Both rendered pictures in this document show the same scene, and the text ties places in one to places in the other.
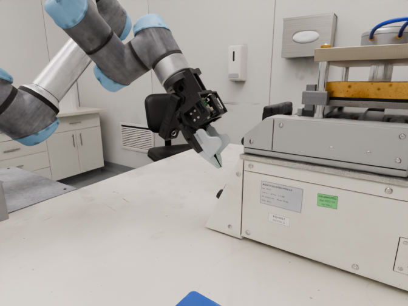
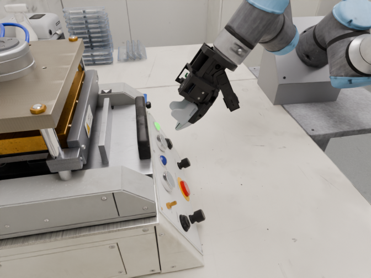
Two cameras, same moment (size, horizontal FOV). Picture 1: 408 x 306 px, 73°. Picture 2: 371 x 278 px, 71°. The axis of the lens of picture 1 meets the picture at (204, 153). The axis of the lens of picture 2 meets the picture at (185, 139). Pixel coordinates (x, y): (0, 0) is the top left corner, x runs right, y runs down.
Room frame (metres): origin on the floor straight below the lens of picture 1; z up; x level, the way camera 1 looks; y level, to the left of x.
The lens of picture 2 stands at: (0.97, -0.38, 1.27)
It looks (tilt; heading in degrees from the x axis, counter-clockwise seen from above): 39 degrees down; 137
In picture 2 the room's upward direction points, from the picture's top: straight up
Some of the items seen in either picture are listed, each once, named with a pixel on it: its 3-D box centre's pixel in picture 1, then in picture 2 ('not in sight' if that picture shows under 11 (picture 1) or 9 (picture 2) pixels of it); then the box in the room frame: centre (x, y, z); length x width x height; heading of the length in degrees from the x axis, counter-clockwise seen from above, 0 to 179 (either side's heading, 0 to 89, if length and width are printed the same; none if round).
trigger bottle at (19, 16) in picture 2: not in sight; (27, 36); (-0.33, -0.09, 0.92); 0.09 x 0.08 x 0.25; 64
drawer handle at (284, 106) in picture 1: (278, 112); (142, 123); (0.63, -0.17, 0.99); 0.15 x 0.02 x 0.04; 147
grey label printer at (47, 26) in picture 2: not in sight; (33, 35); (-0.47, -0.03, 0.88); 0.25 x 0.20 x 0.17; 51
